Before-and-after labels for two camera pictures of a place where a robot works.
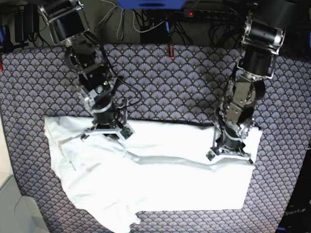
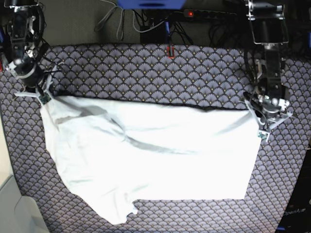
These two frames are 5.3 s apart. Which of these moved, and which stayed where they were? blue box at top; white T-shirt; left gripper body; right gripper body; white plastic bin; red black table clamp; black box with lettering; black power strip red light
Moved: white T-shirt; left gripper body; right gripper body
Stayed: white plastic bin; blue box at top; black box with lettering; red black table clamp; black power strip red light
